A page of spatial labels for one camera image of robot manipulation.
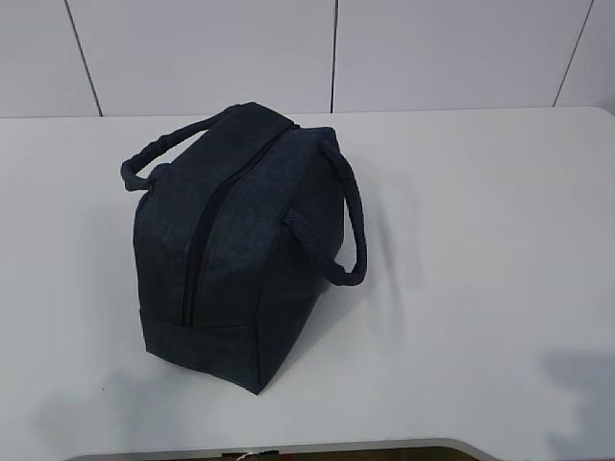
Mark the navy blue lunch bag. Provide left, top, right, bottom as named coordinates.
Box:
left=120, top=102, right=368, bottom=394

